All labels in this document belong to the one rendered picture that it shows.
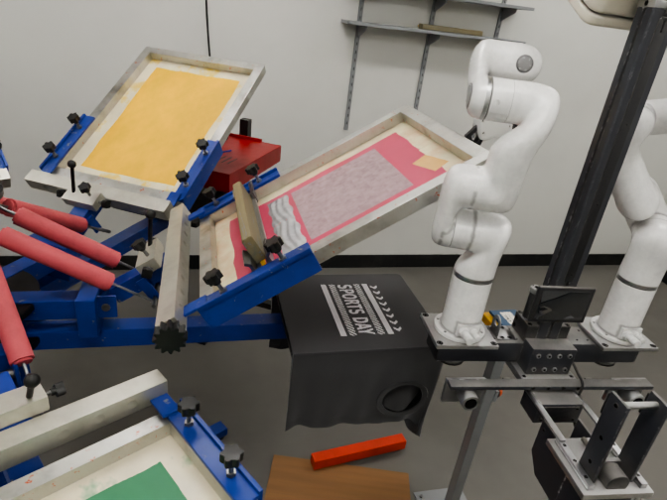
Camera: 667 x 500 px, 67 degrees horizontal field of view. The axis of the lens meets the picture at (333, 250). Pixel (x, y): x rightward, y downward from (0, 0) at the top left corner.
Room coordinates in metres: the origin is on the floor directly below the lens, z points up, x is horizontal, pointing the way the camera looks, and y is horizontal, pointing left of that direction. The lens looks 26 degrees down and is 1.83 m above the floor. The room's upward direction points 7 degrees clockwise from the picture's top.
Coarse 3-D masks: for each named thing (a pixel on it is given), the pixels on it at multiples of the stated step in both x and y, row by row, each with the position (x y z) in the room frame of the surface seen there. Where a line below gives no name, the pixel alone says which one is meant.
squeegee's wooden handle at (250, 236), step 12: (240, 192) 1.40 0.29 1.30; (240, 204) 1.31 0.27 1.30; (252, 204) 1.44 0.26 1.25; (240, 216) 1.24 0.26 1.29; (252, 216) 1.30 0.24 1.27; (240, 228) 1.17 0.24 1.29; (252, 228) 1.18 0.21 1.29; (252, 240) 1.11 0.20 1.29; (252, 252) 1.11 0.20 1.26; (264, 252) 1.14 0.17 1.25
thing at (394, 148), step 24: (384, 144) 1.58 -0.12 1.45; (408, 144) 1.51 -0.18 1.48; (336, 168) 1.55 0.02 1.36; (360, 168) 1.48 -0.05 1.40; (384, 168) 1.42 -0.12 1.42; (288, 192) 1.52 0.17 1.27; (312, 192) 1.45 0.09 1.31; (336, 192) 1.38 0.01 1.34; (264, 216) 1.42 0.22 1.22; (240, 240) 1.33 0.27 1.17
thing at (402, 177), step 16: (416, 160) 1.38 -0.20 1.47; (384, 176) 1.37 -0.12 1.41; (400, 176) 1.33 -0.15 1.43; (416, 176) 1.30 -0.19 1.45; (432, 176) 1.26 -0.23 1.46; (352, 192) 1.34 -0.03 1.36; (368, 192) 1.31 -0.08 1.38; (384, 192) 1.27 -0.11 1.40; (400, 192) 1.24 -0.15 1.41; (320, 208) 1.33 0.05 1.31; (336, 208) 1.29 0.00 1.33; (352, 208) 1.26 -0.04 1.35; (368, 208) 1.22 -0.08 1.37; (304, 224) 1.28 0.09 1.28; (320, 224) 1.24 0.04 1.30; (336, 224) 1.21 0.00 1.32; (240, 256) 1.24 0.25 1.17; (240, 272) 1.16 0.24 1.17
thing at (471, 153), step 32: (384, 128) 1.68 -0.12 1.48; (416, 128) 1.59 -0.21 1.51; (448, 128) 1.42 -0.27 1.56; (320, 160) 1.62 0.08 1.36; (480, 160) 1.17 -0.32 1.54; (256, 192) 1.56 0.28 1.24; (416, 192) 1.14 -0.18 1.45; (352, 224) 1.11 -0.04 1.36; (384, 224) 1.11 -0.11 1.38; (320, 256) 1.06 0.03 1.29
